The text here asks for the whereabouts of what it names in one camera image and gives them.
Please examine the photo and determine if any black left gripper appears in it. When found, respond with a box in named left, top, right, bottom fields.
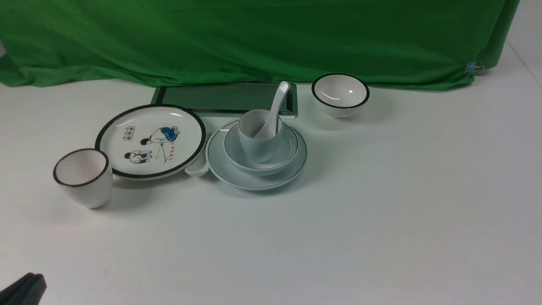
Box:
left=0, top=272, right=47, bottom=305

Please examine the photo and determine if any light blue ceramic cup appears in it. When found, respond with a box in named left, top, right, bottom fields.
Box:
left=238, top=109, right=283, bottom=164

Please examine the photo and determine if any light blue ceramic spoon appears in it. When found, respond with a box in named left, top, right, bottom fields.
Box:
left=254, top=81, right=290, bottom=140

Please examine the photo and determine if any light blue shallow bowl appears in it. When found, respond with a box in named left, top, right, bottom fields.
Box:
left=224, top=124, right=298, bottom=176

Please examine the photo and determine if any white black-rimmed cup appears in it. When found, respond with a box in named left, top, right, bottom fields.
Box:
left=53, top=148, right=113, bottom=209

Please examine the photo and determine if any white illustrated black-rimmed plate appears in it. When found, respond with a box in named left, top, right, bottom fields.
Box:
left=94, top=104, right=207, bottom=181

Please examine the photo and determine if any white ceramic spoon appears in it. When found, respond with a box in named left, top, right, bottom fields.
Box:
left=184, top=158, right=209, bottom=177

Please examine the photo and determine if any light blue ceramic plate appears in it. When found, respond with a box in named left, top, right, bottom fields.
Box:
left=205, top=120, right=307, bottom=191

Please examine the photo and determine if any silver metal tray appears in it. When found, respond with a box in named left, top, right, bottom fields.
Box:
left=150, top=83, right=279, bottom=117

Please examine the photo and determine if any white black-rimmed small bowl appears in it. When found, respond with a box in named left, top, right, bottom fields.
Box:
left=311, top=73, right=370, bottom=118

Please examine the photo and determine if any green backdrop cloth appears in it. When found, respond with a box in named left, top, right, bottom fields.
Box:
left=0, top=0, right=519, bottom=91

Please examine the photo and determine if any blue binder clip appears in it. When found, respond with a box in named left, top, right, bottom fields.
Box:
left=463, top=61, right=485, bottom=76

